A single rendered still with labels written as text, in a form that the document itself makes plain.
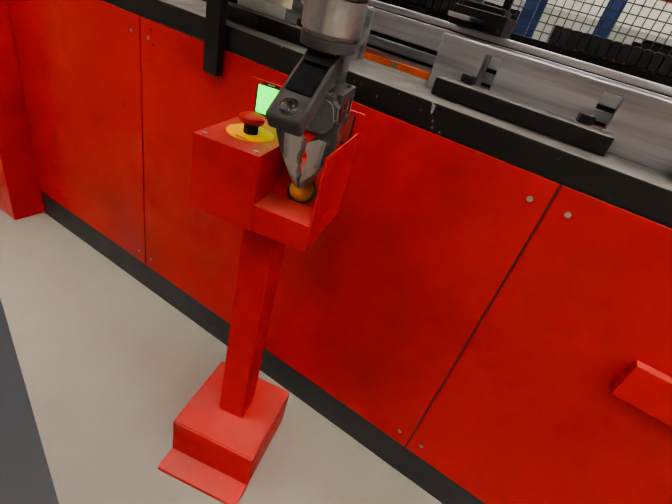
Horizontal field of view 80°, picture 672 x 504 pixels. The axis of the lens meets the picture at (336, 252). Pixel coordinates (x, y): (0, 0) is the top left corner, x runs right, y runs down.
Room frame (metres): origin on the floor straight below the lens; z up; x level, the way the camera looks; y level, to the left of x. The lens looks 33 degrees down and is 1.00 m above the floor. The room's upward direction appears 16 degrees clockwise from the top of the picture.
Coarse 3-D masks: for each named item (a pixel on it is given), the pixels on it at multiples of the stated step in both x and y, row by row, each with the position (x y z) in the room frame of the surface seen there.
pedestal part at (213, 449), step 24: (216, 384) 0.63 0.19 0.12; (264, 384) 0.67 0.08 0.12; (192, 408) 0.55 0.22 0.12; (216, 408) 0.57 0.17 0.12; (264, 408) 0.60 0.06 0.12; (192, 432) 0.50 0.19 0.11; (216, 432) 0.51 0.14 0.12; (240, 432) 0.53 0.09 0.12; (264, 432) 0.54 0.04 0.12; (168, 456) 0.49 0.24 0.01; (192, 456) 0.50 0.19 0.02; (216, 456) 0.49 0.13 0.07; (240, 456) 0.48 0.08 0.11; (192, 480) 0.45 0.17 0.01; (216, 480) 0.47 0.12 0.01; (240, 480) 0.48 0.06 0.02
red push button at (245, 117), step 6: (240, 114) 0.58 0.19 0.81; (246, 114) 0.58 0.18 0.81; (252, 114) 0.59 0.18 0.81; (258, 114) 0.60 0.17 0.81; (240, 120) 0.58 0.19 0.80; (246, 120) 0.57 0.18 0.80; (252, 120) 0.57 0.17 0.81; (258, 120) 0.58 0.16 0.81; (264, 120) 0.59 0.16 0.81; (246, 126) 0.58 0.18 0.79; (252, 126) 0.58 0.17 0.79; (258, 126) 0.59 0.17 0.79; (246, 132) 0.58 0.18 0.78; (252, 132) 0.58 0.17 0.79
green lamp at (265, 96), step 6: (258, 90) 0.68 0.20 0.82; (264, 90) 0.68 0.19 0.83; (270, 90) 0.68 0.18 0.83; (276, 90) 0.67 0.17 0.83; (258, 96) 0.68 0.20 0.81; (264, 96) 0.68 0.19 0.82; (270, 96) 0.68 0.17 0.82; (258, 102) 0.68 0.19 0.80; (264, 102) 0.68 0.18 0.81; (270, 102) 0.68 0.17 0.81; (258, 108) 0.68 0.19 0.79; (264, 108) 0.68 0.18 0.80
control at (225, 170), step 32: (224, 128) 0.58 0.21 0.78; (192, 160) 0.53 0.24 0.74; (224, 160) 0.52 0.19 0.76; (256, 160) 0.52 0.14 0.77; (352, 160) 0.65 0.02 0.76; (192, 192) 0.53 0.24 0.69; (224, 192) 0.52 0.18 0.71; (256, 192) 0.52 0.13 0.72; (320, 192) 0.50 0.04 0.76; (256, 224) 0.51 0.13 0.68; (288, 224) 0.50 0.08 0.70; (320, 224) 0.55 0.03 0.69
